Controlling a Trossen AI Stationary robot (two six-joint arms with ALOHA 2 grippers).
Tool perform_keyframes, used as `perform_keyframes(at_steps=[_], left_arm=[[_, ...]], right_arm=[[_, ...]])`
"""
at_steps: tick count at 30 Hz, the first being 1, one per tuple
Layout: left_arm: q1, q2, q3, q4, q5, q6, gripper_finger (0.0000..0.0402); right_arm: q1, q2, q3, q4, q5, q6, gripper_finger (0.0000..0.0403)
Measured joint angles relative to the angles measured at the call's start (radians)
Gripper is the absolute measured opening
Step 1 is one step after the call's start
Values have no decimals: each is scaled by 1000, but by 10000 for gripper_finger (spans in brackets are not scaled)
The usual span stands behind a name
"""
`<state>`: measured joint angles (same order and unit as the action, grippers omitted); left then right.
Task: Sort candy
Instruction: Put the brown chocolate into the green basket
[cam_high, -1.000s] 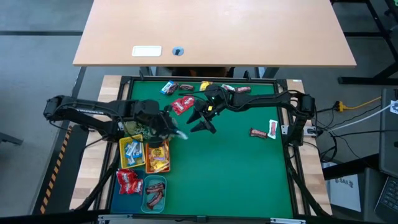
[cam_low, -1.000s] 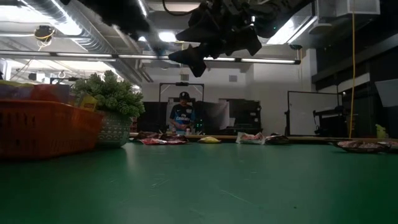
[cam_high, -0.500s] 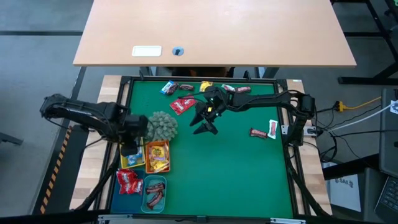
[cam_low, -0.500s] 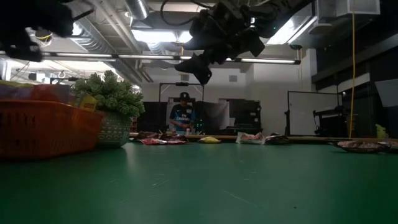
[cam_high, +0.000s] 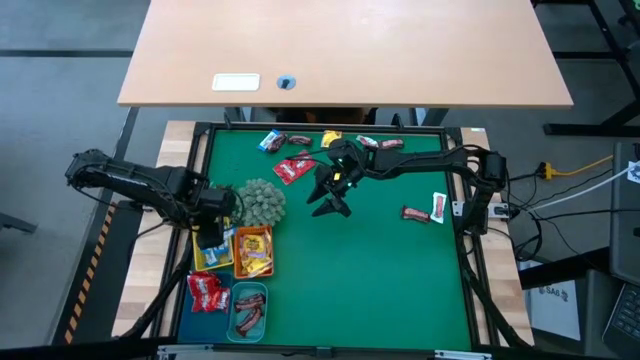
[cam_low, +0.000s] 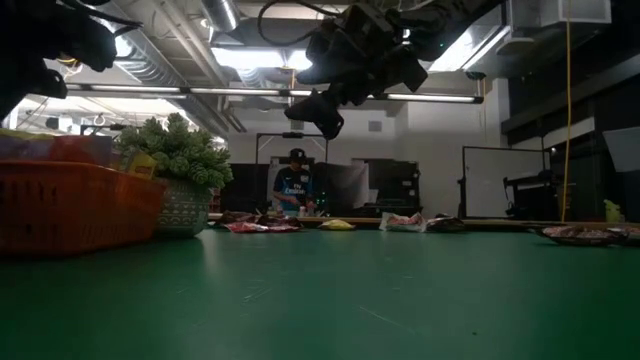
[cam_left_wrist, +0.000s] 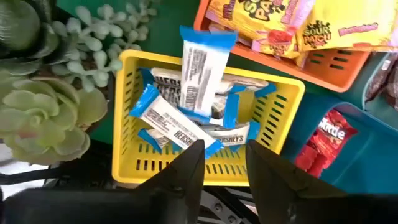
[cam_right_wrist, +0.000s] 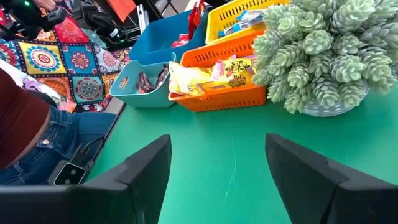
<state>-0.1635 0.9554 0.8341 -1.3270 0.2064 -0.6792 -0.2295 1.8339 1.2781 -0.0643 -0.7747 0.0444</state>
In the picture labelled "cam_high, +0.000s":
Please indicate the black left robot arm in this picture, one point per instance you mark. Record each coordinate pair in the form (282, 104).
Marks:
(135, 180)

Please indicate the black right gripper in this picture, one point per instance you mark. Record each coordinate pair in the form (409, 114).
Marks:
(357, 162)

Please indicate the black keyboard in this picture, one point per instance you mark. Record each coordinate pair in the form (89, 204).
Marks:
(622, 312)

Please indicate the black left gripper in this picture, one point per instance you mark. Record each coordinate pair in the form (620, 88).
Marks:
(216, 202)

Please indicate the green table mat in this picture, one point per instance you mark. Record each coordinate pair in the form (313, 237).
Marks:
(350, 275)

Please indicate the black metal table frame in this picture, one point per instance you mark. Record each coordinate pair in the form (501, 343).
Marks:
(250, 126)

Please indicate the white labelled box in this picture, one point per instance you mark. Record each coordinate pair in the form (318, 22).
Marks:
(552, 300)

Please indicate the orange plastic basket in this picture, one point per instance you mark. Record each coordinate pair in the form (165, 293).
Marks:
(253, 276)

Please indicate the silver metal bracket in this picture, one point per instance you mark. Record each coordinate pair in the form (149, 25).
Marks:
(182, 350)
(459, 206)
(462, 355)

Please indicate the dark blue plastic tray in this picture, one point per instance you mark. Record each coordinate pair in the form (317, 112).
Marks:
(200, 327)

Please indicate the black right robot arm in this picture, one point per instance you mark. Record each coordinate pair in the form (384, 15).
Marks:
(425, 159)

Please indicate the black desk leg frame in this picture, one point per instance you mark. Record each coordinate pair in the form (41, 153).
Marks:
(590, 100)

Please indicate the pale green potted succulent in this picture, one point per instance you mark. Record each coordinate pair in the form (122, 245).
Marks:
(261, 202)

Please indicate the yellow candy bag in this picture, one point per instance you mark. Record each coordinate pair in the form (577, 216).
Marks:
(257, 266)
(329, 136)
(250, 243)
(266, 247)

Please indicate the teal plastic tray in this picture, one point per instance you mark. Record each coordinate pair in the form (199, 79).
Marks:
(247, 338)

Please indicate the black hazard striped ramp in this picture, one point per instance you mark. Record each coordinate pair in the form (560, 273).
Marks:
(90, 270)

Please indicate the yellow plastic basket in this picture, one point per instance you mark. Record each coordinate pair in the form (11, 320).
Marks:
(200, 260)

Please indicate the white desk cover plate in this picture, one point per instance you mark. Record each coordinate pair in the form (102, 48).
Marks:
(235, 82)

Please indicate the white PayDay candy bar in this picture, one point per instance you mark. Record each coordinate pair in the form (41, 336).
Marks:
(438, 207)
(366, 141)

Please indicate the white power adapter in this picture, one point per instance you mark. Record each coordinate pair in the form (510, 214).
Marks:
(498, 210)

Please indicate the red Skittles bag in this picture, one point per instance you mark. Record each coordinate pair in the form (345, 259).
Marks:
(221, 301)
(212, 287)
(285, 172)
(196, 282)
(201, 302)
(305, 166)

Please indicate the black chair base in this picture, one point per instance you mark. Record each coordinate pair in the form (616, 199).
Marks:
(15, 223)

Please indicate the blue and white candy bar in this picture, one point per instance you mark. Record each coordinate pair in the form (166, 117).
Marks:
(212, 256)
(229, 234)
(265, 139)
(226, 251)

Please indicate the grey equipment case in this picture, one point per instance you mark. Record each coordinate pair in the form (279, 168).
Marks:
(625, 215)

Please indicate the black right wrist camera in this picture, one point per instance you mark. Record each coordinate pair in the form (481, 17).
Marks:
(334, 175)

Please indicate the dark green spiky plant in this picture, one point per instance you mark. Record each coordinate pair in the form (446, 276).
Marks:
(230, 190)

